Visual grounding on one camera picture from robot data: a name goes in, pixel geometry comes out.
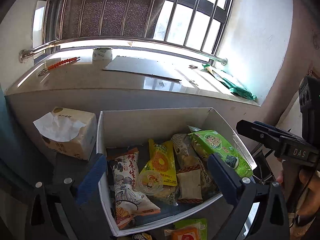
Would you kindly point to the tissue paper pack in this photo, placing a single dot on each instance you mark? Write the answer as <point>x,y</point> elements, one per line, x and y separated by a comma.
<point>69,131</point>

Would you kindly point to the orange flatbread cracker pack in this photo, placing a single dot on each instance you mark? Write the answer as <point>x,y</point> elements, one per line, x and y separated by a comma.
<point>188,229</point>

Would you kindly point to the green seaweed snack bag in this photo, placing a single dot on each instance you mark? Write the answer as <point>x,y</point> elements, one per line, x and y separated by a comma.
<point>207,142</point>

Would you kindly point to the yellow donut snack bag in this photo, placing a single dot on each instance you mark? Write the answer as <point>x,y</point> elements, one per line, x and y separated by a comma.
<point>162,160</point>

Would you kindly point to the beige printed snack bag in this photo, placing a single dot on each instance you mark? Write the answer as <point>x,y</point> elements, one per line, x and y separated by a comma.
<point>186,156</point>

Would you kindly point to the white cardboard box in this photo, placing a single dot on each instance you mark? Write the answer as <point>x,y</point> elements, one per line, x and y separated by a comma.
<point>118,129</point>

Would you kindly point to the steel window railing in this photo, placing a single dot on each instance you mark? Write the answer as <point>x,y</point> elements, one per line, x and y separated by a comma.
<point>121,42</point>

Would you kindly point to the beige orange-trimmed snack packet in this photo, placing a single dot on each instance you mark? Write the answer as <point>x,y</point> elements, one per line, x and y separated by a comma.
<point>189,179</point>

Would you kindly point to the white tape roll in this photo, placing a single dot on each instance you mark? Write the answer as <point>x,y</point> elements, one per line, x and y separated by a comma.
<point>102,54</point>

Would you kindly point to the grey cardboard sheet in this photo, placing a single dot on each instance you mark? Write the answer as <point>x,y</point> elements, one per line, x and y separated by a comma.
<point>168,68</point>

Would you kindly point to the wide clear jelly cup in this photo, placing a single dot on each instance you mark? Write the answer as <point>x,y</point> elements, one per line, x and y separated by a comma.
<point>149,182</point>

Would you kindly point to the black yellow chip bag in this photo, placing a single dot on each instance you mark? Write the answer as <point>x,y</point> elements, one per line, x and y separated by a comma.
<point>141,236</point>

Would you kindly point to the brown patterned curtain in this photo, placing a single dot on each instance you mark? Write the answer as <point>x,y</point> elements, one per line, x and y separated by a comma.
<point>92,18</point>

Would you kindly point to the right hand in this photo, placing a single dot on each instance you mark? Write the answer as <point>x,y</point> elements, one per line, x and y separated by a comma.
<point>300,184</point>

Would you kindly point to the white peanut snack bag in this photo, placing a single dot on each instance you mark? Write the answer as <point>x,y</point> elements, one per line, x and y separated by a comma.
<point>129,201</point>

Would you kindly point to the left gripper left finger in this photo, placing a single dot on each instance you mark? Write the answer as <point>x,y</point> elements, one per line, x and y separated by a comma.
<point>61,202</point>

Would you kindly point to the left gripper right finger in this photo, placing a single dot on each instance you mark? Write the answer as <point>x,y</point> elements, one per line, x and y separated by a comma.
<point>271,219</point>

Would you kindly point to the green plastic bag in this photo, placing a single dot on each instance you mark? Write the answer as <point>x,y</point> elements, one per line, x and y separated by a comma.
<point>230,83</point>

